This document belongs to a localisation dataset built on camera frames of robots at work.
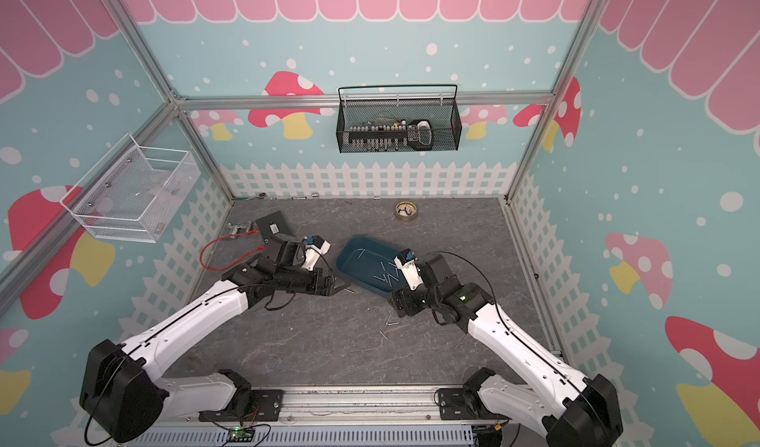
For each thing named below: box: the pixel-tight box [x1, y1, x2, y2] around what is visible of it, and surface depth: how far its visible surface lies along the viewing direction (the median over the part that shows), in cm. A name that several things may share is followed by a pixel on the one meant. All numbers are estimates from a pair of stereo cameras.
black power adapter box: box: [255, 210, 293, 245], surface depth 111 cm
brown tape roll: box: [394, 200, 418, 222], surface depth 118 cm
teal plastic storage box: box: [336, 236, 407, 298], surface depth 102 cm
